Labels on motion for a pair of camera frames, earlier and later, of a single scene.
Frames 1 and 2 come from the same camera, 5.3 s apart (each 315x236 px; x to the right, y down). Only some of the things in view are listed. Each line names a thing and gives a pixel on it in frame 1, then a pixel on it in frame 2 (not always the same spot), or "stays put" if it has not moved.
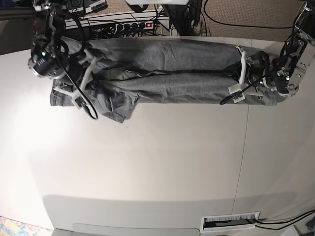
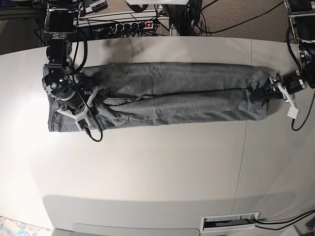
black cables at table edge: x=283 y=222 stays put
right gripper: x=255 y=73 → x=272 y=91
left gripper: x=73 y=68 → x=76 y=104
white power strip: x=134 y=26 stays put
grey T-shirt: x=118 y=73 → x=144 y=94
